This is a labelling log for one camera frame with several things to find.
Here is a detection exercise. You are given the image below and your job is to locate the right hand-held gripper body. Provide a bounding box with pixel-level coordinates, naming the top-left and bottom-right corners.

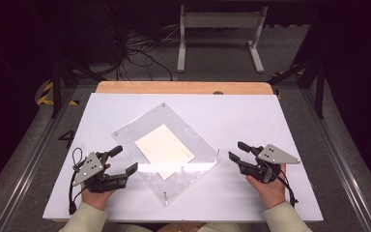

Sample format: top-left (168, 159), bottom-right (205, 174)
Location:
top-left (239, 143), bottom-right (301, 185)

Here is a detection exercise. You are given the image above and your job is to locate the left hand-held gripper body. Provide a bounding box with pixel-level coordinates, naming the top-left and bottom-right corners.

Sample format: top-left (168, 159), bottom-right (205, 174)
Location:
top-left (71, 151), bottom-right (128, 194)

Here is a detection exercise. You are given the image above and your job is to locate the clear acrylic frame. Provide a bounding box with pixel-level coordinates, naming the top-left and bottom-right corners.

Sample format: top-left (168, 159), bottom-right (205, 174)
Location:
top-left (110, 101), bottom-right (222, 207)

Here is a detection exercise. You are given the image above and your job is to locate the person's left hand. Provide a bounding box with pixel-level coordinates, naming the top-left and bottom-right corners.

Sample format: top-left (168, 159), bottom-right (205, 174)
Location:
top-left (81, 188), bottom-right (116, 212)

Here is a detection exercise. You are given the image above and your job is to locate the person's right hand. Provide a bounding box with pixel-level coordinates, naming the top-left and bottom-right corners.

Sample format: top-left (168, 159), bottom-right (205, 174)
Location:
top-left (244, 163), bottom-right (287, 210)

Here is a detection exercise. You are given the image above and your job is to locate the white table board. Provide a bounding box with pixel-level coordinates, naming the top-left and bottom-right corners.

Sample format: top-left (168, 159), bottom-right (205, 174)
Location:
top-left (42, 92), bottom-right (325, 222)

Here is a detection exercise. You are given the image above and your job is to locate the cream paper card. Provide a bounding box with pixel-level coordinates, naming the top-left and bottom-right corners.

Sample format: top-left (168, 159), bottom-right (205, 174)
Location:
top-left (133, 123), bottom-right (196, 181)

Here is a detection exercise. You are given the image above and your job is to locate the black metal stand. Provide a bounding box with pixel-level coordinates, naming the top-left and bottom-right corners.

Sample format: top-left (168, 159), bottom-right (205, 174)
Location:
top-left (48, 56), bottom-right (109, 119)
top-left (268, 57), bottom-right (327, 119)

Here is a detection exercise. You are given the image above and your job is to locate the wooden table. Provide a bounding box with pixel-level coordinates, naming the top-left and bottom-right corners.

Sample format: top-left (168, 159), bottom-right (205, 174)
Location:
top-left (95, 80), bottom-right (274, 96)

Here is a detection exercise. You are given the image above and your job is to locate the yellow black floor tape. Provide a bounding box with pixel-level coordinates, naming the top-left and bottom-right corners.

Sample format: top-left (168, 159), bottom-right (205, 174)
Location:
top-left (36, 80), bottom-right (80, 107)

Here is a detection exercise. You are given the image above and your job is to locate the white metal stand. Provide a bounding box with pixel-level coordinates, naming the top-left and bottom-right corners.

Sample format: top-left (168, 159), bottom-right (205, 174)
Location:
top-left (176, 4), bottom-right (270, 74)

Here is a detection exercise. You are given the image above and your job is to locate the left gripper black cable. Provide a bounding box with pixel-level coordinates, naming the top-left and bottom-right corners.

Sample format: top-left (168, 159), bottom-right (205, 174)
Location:
top-left (68, 146), bottom-right (89, 217)

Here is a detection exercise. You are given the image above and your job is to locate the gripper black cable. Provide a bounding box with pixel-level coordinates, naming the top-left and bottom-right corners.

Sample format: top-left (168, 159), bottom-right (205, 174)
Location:
top-left (68, 146), bottom-right (89, 217)
top-left (262, 164), bottom-right (300, 208)

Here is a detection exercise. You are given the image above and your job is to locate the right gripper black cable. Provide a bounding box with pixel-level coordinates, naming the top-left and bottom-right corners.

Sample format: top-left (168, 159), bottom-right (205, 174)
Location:
top-left (262, 164), bottom-right (300, 208)

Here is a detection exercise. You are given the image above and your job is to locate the aluminium rail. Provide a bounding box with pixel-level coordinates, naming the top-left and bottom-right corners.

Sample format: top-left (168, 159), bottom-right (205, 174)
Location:
top-left (0, 82), bottom-right (80, 232)
top-left (299, 84), bottom-right (371, 232)

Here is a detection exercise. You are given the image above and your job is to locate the bundle of black floor cables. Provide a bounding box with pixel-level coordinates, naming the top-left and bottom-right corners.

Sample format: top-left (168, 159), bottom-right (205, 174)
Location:
top-left (104, 4), bottom-right (175, 82)

